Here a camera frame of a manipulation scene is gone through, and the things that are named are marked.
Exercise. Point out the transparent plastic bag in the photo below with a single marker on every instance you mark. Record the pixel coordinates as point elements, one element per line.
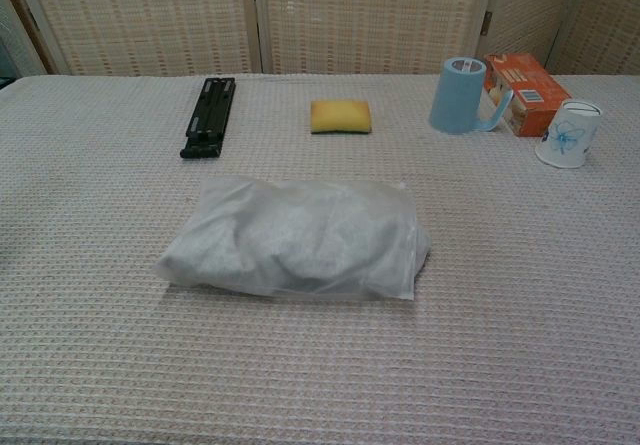
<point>320,200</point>

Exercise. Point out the yellow sponge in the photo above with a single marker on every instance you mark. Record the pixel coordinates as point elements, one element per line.
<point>341,116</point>

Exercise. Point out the black folding stand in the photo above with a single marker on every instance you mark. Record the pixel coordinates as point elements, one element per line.
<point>210,115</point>

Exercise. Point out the beige woven tablecloth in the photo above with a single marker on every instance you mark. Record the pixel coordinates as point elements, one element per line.
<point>320,355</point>

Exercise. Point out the light blue plastic mug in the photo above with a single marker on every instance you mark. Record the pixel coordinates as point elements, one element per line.
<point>457,97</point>

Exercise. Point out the woven folding screen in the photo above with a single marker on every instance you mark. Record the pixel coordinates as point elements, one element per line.
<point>320,15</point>

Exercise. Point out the orange cardboard box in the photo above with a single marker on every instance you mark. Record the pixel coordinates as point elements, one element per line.
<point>530,90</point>

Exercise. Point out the white cup with blue flower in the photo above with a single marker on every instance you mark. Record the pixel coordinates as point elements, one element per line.
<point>567,135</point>

